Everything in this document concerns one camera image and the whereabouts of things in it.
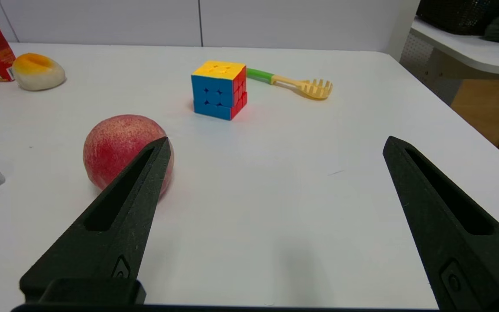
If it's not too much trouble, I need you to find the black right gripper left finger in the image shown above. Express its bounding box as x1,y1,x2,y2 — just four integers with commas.
19,136,172,304

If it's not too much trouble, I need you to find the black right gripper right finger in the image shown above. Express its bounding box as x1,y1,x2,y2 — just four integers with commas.
383,136,499,310

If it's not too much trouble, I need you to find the red peach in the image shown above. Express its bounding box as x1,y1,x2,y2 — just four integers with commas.
83,114,175,201

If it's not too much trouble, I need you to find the colourful puzzle cube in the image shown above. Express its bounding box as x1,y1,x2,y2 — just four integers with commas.
191,60,248,121

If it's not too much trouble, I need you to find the white side table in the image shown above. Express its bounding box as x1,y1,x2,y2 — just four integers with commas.
399,17,499,109

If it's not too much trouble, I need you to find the white yellow egg toy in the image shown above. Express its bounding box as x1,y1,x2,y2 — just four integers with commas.
12,52,67,91

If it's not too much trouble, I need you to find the yellow green pasta fork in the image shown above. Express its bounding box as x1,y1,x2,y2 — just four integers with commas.
246,68,334,101

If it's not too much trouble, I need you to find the black mesh basket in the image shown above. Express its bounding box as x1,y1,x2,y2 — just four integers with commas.
416,0,499,36

